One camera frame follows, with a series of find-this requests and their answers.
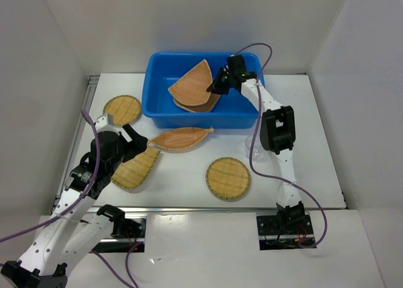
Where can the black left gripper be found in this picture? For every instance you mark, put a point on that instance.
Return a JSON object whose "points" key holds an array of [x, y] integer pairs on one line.
{"points": [[137, 145]]}

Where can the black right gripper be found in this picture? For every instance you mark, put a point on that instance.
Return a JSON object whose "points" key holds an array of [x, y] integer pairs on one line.
{"points": [[216, 87]]}

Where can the orange fan-shaped woven plate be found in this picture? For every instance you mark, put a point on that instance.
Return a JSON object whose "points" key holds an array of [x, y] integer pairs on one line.
{"points": [[191, 89]]}

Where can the fan-shaped bamboo tray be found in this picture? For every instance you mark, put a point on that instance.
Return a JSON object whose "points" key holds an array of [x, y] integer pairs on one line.
{"points": [[131, 174]]}

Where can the orange fish-shaped woven dish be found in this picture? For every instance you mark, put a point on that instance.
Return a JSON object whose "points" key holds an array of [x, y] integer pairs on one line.
{"points": [[180, 138]]}

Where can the round green-rimmed bamboo plate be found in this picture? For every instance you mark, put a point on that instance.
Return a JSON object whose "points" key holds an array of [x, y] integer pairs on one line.
{"points": [[228, 178]]}

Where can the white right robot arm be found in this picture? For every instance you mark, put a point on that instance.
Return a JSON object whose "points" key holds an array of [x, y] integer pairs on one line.
{"points": [[276, 129]]}

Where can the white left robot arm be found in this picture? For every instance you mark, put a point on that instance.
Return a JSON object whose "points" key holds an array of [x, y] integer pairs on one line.
{"points": [[58, 249]]}

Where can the blue plastic bin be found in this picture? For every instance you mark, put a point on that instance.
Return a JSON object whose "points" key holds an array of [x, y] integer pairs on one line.
{"points": [[232, 111]]}

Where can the clear plastic cup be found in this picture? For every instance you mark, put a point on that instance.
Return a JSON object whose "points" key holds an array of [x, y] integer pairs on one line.
{"points": [[256, 149]]}

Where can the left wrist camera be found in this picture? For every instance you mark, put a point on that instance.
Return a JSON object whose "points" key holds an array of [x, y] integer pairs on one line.
{"points": [[107, 119]]}

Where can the aluminium front rail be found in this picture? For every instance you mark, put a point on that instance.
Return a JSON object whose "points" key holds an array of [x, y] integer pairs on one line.
{"points": [[186, 210]]}

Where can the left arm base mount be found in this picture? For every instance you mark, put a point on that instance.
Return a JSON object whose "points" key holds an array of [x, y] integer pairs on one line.
{"points": [[133, 233]]}

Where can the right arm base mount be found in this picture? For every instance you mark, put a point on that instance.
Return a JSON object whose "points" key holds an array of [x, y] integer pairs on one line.
{"points": [[273, 237]]}

